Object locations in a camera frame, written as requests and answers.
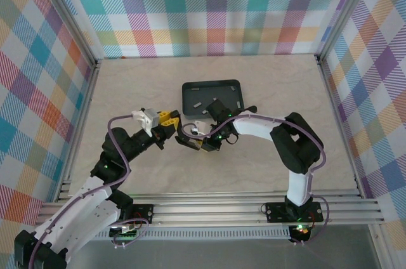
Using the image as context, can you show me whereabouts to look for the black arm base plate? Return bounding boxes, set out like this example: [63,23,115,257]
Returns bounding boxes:
[265,201,325,223]
[109,204,155,226]

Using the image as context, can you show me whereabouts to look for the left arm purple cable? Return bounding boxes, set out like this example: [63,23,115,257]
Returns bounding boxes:
[30,114,150,248]

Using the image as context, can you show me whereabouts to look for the aluminium mounting beam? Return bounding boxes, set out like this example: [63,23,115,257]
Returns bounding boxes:
[34,190,385,229]

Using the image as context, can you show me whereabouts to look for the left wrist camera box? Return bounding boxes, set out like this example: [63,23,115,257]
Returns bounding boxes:
[131,108,160,135]

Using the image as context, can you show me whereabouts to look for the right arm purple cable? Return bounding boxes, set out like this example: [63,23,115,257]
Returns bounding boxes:
[181,114,329,247]

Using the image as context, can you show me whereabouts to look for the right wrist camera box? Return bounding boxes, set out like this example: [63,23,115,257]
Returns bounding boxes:
[192,119,213,136]

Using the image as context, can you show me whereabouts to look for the control board orange part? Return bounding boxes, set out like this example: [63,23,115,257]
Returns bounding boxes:
[289,223,312,244]

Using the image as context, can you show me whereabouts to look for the aluminium side rail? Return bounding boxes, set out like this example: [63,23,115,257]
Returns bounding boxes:
[54,58,103,202]
[315,55,365,199]

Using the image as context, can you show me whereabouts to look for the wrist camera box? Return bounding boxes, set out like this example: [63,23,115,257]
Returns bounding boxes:
[131,108,160,135]
[192,119,213,136]

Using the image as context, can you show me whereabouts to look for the dark grey plastic tray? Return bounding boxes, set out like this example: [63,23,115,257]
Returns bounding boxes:
[181,79,246,116]

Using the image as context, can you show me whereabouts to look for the slotted grey cable duct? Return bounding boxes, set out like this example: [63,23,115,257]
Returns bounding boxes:
[63,229,292,241]

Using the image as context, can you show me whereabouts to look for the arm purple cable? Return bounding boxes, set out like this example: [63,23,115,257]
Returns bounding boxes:
[181,114,329,247]
[30,114,150,248]

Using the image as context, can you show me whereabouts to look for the aluminium frame post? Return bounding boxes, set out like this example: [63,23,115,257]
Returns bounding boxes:
[30,0,103,70]
[315,0,380,62]

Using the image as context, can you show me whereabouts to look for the control board green connector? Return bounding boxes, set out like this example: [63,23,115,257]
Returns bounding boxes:
[108,224,141,240]

